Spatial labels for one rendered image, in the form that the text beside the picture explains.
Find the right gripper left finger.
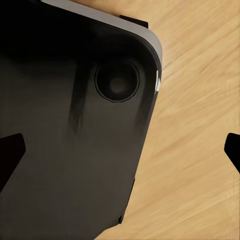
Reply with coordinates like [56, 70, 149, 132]
[0, 133, 26, 193]

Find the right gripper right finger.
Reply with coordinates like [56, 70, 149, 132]
[224, 133, 240, 173]

